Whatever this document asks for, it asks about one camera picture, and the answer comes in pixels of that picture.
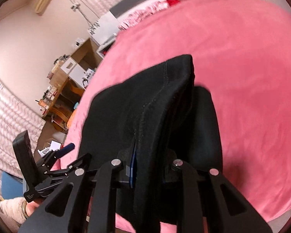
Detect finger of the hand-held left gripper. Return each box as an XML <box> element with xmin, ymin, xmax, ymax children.
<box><xmin>45</xmin><ymin>153</ymin><xmax>92</xmax><ymax>179</ymax></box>
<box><xmin>55</xmin><ymin>143</ymin><xmax>75</xmax><ymax>159</ymax></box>

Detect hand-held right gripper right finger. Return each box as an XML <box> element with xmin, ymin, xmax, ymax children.
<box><xmin>164</xmin><ymin>149</ymin><xmax>273</xmax><ymax>233</ymax></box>

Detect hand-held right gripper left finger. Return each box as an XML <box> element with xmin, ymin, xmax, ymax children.
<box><xmin>18</xmin><ymin>147</ymin><xmax>139</xmax><ymax>233</ymax></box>

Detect black pants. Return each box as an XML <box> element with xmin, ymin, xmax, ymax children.
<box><xmin>79</xmin><ymin>54</ymin><xmax>223</xmax><ymax>233</ymax></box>

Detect person's left forearm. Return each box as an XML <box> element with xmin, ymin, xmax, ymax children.
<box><xmin>0</xmin><ymin>196</ymin><xmax>27</xmax><ymax>233</ymax></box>

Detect person's left hand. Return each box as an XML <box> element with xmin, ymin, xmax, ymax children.
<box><xmin>25</xmin><ymin>199</ymin><xmax>44</xmax><ymax>220</ymax></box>

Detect white paper packaging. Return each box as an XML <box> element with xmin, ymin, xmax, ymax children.
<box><xmin>37</xmin><ymin>139</ymin><xmax>63</xmax><ymax>158</ymax></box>

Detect blue plastic item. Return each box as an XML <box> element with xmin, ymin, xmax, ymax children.
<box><xmin>1</xmin><ymin>171</ymin><xmax>23</xmax><ymax>199</ymax></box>

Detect wooden table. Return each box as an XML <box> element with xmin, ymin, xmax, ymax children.
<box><xmin>37</xmin><ymin>78</ymin><xmax>85</xmax><ymax>129</ymax></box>

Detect white wooden cabinet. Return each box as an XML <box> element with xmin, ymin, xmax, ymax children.
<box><xmin>61</xmin><ymin>37</ymin><xmax>102</xmax><ymax>89</ymax></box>

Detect printed white cardboard box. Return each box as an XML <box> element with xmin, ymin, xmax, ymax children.
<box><xmin>82</xmin><ymin>69</ymin><xmax>96</xmax><ymax>88</ymax></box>

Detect grey bedside table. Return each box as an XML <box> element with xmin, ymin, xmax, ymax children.
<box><xmin>96</xmin><ymin>35</ymin><xmax>118</xmax><ymax>59</ymax></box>

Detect pink fleece blanket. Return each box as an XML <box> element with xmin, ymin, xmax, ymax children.
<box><xmin>50</xmin><ymin>0</ymin><xmax>291</xmax><ymax>233</ymax></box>

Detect white patterned box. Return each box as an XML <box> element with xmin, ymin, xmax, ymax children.
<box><xmin>87</xmin><ymin>12</ymin><xmax>120</xmax><ymax>43</ymax></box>

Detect white floor lamp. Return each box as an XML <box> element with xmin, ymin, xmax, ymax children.
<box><xmin>70</xmin><ymin>2</ymin><xmax>93</xmax><ymax>30</ymax></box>

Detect pink floral pillow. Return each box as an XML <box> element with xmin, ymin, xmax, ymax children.
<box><xmin>119</xmin><ymin>0</ymin><xmax>180</xmax><ymax>31</ymax></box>

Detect grey headboard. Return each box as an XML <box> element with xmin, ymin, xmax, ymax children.
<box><xmin>109</xmin><ymin>0</ymin><xmax>168</xmax><ymax>20</ymax></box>

